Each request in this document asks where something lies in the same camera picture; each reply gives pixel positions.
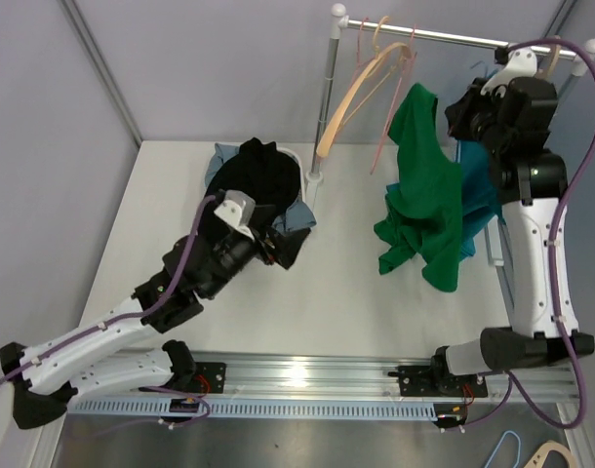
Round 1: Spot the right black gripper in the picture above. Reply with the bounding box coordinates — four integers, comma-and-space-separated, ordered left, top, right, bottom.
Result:
448, 78, 510, 157

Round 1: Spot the grey blue t shirt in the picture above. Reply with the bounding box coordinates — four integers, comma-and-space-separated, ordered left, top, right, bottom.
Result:
204, 137, 316, 234

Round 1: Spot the light blue wire hanger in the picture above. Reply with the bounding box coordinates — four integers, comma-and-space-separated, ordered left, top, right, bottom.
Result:
448, 61, 498, 143

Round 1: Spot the black t shirt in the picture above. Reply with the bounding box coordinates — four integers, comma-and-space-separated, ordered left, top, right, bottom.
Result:
204, 137, 316, 269

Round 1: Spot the green t shirt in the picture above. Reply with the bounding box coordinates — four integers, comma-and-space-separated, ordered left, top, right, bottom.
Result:
374, 83, 462, 293

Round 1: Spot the pink wire hanger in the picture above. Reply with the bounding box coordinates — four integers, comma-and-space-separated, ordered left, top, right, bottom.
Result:
369, 25, 417, 175
355, 17, 377, 71

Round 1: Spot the beige wooden hanger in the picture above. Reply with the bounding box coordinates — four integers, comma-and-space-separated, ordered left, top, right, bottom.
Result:
535, 44, 562, 80
315, 16, 410, 159

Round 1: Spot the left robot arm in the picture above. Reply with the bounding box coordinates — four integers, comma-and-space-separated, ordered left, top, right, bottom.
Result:
0, 226, 311, 430

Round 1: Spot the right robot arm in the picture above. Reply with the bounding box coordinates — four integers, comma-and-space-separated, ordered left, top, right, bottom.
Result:
376, 77, 595, 396

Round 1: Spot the teal t shirt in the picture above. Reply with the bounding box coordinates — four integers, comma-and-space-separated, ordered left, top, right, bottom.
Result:
374, 139, 501, 274

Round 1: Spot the blue hanger on floor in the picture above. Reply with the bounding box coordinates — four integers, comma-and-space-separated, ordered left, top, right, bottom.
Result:
484, 430, 522, 468

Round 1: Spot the wooden hanger on floor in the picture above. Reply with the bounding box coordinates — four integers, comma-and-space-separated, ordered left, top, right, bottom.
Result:
524, 441, 578, 468

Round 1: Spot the metal clothes rack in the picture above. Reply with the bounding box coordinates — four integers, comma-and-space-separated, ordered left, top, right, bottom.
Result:
302, 0, 595, 228

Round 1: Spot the white plastic basket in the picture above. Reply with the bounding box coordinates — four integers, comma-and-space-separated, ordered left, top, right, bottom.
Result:
277, 146, 306, 203

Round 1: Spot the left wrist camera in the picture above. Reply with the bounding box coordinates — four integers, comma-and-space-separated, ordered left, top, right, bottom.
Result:
214, 190, 256, 240

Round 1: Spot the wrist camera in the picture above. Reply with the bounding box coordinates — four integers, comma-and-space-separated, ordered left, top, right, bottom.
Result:
214, 190, 256, 240
480, 47, 537, 96

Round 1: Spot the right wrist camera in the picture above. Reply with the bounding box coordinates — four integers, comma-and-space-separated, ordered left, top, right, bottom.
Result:
480, 47, 537, 96

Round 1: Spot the aluminium mounting rail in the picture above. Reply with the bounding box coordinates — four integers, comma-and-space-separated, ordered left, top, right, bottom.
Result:
47, 311, 581, 409

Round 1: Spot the white slotted cable duct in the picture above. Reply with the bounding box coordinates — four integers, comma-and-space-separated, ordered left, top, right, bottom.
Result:
68, 396, 438, 422

